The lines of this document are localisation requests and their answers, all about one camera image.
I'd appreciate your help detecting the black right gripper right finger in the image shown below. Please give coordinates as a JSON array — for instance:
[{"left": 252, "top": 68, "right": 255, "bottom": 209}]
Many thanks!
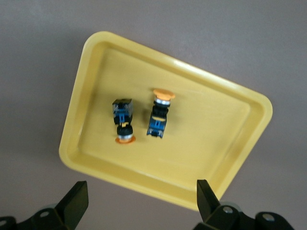
[{"left": 191, "top": 179, "right": 296, "bottom": 230}]

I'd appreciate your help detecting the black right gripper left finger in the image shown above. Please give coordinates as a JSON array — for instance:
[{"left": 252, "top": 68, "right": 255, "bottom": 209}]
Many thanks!
[{"left": 0, "top": 180, "right": 89, "bottom": 230}]

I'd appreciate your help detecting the yellow mushroom push button switch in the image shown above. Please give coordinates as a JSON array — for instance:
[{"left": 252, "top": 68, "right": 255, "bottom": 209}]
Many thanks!
[
  {"left": 112, "top": 98, "right": 137, "bottom": 145},
  {"left": 146, "top": 88, "right": 176, "bottom": 139}
]

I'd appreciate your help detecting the yellow plastic tray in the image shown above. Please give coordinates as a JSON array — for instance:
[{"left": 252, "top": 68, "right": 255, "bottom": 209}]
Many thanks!
[{"left": 59, "top": 31, "right": 273, "bottom": 212}]

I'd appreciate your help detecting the brown table mat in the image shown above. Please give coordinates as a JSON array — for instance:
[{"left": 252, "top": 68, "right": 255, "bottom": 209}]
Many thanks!
[{"left": 0, "top": 0, "right": 307, "bottom": 230}]

